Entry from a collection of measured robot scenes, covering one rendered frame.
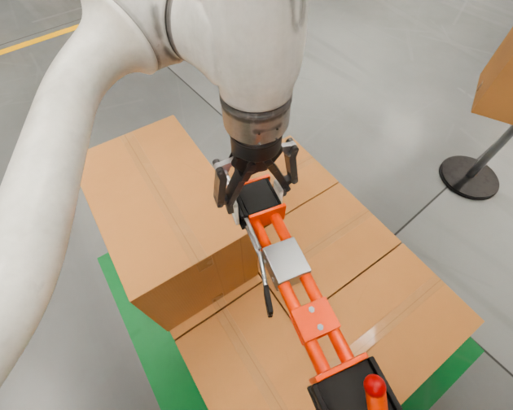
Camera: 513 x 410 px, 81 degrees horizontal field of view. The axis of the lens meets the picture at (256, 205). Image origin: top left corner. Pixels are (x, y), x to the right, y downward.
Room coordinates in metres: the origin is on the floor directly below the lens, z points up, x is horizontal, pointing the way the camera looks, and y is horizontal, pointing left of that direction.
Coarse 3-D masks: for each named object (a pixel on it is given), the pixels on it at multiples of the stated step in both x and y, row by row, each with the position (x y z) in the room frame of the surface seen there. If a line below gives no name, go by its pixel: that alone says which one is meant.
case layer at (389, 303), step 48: (288, 192) 0.85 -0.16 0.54; (336, 192) 0.85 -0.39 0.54; (336, 240) 0.59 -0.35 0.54; (384, 240) 0.59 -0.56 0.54; (240, 288) 0.38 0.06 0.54; (336, 288) 0.38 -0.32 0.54; (384, 288) 0.38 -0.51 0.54; (432, 288) 0.38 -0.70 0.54; (192, 336) 0.20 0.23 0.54; (240, 336) 0.20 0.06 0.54; (288, 336) 0.20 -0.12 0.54; (384, 336) 0.20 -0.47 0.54; (432, 336) 0.20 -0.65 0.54; (240, 384) 0.05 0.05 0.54; (288, 384) 0.05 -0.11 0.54
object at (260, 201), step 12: (252, 180) 0.37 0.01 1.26; (264, 180) 0.37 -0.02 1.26; (240, 192) 0.34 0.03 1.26; (252, 192) 0.34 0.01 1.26; (264, 192) 0.34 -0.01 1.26; (252, 204) 0.31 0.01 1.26; (264, 204) 0.31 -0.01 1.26; (276, 204) 0.31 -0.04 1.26; (252, 216) 0.28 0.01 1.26; (264, 216) 0.29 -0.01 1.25
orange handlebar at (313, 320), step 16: (256, 224) 0.27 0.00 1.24; (288, 288) 0.15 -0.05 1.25; (288, 304) 0.13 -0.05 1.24; (320, 304) 0.13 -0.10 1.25; (304, 320) 0.10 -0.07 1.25; (320, 320) 0.10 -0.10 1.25; (336, 320) 0.10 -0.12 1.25; (304, 336) 0.08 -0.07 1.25; (320, 336) 0.08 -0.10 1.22; (336, 336) 0.08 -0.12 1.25; (320, 352) 0.06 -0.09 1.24; (336, 352) 0.06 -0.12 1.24; (352, 352) 0.06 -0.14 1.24; (320, 368) 0.04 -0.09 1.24
